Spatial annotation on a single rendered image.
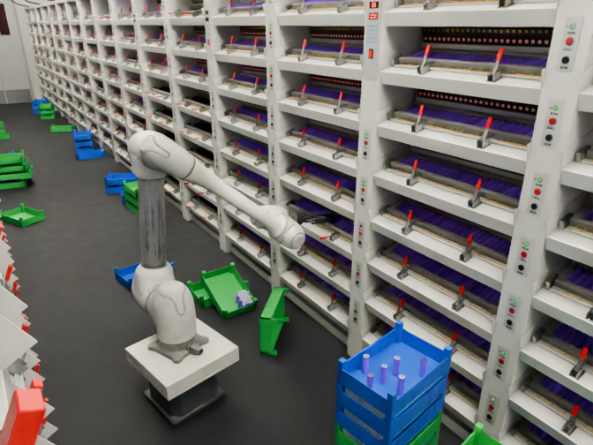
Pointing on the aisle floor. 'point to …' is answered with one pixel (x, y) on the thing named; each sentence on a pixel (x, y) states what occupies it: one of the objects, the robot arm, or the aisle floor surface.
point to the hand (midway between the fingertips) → (327, 217)
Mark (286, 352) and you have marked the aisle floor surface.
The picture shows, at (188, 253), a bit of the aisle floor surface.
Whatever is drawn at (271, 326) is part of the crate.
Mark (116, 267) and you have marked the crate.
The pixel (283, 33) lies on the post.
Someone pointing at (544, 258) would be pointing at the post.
